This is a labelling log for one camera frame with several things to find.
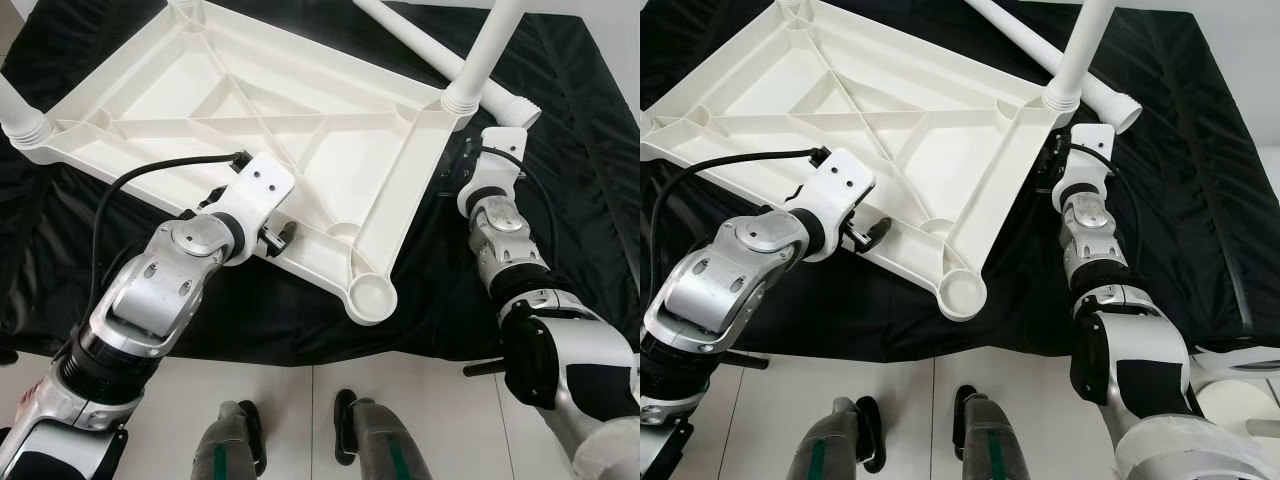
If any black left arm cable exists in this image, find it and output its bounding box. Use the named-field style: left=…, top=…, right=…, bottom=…
left=648, top=146, right=831, bottom=263
left=92, top=150, right=251, bottom=301

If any white plastic children table top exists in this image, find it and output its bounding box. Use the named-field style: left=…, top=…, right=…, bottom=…
left=640, top=0, right=1083, bottom=323
left=15, top=0, right=479, bottom=328

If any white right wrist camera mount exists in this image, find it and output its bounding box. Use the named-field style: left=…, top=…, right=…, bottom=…
left=458, top=127, right=529, bottom=217
left=1057, top=123, right=1117, bottom=207

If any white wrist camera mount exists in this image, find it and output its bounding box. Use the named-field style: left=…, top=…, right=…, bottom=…
left=789, top=148, right=879, bottom=264
left=204, top=152, right=298, bottom=264
left=1057, top=123, right=1117, bottom=207
left=458, top=127, right=529, bottom=217

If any white dome-shaped appliance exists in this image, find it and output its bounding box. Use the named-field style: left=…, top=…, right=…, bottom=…
left=1188, top=344, right=1280, bottom=383

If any grey left robot leg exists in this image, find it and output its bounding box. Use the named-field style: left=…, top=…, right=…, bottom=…
left=785, top=396, right=887, bottom=480
left=192, top=400, right=267, bottom=480

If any black cloth table cover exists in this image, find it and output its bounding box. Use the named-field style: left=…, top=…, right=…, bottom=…
left=640, top=0, right=1280, bottom=357
left=0, top=0, right=641, bottom=364

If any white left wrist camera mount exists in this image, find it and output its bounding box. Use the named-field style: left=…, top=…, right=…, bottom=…
left=204, top=152, right=298, bottom=264
left=789, top=148, right=879, bottom=264

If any white pedestal fan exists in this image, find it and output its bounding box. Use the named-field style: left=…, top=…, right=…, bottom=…
left=1198, top=380, right=1280, bottom=443

